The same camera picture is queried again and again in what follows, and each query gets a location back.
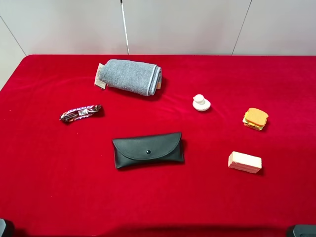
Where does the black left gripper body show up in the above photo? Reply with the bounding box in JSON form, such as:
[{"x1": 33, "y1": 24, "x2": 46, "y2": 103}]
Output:
[{"x1": 0, "y1": 219, "x2": 14, "y2": 237}]

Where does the folded grey towel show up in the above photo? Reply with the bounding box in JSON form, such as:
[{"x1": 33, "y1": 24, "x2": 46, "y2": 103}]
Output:
[{"x1": 94, "y1": 59, "x2": 162, "y2": 96}]

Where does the toy sandwich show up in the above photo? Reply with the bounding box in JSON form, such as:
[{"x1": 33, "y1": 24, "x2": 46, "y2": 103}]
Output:
[{"x1": 242, "y1": 108, "x2": 269, "y2": 131}]

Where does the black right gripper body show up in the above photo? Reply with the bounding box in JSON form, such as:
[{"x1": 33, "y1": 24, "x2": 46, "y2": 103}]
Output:
[{"x1": 286, "y1": 225, "x2": 316, "y2": 237}]

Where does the red velvet tablecloth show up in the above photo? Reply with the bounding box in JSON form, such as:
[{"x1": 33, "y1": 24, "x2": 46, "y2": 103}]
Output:
[{"x1": 0, "y1": 55, "x2": 316, "y2": 237}]

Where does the Snickers candy bar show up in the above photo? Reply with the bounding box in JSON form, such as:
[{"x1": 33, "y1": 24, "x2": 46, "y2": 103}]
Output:
[{"x1": 59, "y1": 105, "x2": 102, "y2": 122}]

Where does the cream wafer block toy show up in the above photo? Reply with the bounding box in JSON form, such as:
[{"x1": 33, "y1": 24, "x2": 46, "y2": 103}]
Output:
[{"x1": 228, "y1": 151, "x2": 262, "y2": 174}]

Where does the white rubber duck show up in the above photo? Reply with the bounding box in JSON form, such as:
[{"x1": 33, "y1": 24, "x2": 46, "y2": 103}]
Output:
[{"x1": 193, "y1": 94, "x2": 211, "y2": 112}]

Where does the black leather glasses case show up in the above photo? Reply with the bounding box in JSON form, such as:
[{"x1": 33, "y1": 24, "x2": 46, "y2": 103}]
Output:
[{"x1": 112, "y1": 132, "x2": 184, "y2": 169}]

